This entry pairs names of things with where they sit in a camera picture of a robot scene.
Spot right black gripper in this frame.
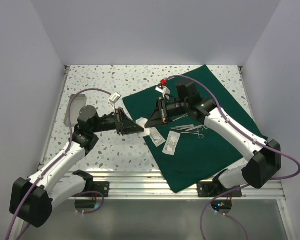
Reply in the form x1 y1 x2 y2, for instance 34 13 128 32
145 97 189 129

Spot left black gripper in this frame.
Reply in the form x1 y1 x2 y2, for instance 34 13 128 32
91 108 144 136

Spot white gauze pad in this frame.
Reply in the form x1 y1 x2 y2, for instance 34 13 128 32
135 117 148 128
138 128 151 138

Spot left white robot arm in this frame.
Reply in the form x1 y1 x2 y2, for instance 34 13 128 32
9 105 144 228

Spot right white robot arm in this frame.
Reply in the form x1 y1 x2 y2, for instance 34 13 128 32
145 80 281 197

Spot silver surgical scissors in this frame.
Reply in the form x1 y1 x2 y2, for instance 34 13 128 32
185 125 208 132

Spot green surgical drape cloth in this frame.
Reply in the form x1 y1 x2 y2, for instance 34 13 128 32
123 65 267 193

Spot suture packet green thread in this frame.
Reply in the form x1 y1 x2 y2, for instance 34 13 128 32
150 127 166 147

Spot silver tweezers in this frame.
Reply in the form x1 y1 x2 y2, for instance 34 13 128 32
170 124 194 131

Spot white suture packet printed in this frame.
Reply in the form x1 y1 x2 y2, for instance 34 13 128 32
162 131 181 156

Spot silver forceps lower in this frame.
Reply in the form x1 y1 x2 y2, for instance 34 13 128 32
181 127 205 139

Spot metal instrument tray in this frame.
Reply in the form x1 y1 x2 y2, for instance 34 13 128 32
69 94 87 127

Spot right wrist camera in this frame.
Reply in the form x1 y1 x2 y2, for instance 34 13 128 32
155 79 171 100

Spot aluminium rail frame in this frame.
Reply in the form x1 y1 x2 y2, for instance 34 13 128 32
7 65 291 240

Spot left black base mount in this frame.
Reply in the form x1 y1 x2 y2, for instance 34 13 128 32
74 181 110 211

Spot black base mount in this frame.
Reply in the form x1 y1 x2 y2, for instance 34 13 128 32
74 181 110 211
196 181 243 214

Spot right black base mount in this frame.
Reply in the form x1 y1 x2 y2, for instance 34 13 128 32
196 181 243 214

